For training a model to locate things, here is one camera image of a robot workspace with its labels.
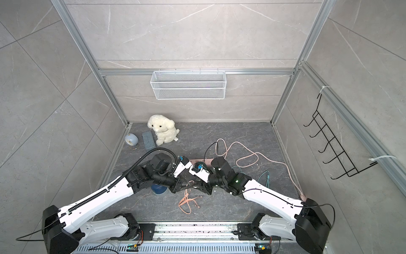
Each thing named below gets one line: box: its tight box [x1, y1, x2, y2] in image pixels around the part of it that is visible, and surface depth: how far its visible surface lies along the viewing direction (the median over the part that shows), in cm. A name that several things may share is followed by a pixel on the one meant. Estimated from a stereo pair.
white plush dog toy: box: [147, 114, 180, 147], surface depth 97 cm
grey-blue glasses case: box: [141, 130, 156, 151], surface depth 107 cm
